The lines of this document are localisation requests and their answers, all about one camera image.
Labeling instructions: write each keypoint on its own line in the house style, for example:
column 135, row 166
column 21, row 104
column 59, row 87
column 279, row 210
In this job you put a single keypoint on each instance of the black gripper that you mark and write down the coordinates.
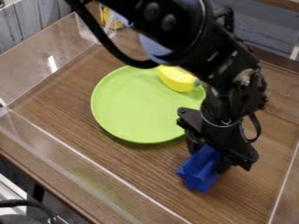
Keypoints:
column 227, row 127

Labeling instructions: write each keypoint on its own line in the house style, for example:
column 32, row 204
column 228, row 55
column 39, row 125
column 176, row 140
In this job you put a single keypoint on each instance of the blue plastic block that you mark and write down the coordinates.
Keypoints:
column 196, row 170

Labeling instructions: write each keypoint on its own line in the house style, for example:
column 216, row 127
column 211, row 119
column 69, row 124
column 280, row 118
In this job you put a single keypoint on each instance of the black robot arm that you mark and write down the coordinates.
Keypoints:
column 185, row 34

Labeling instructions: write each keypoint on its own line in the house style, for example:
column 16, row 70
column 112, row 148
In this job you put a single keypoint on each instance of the green plate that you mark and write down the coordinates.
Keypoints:
column 135, row 107

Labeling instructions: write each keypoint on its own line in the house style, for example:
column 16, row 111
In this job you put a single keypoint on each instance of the yellow toy banana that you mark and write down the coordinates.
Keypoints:
column 177, row 79

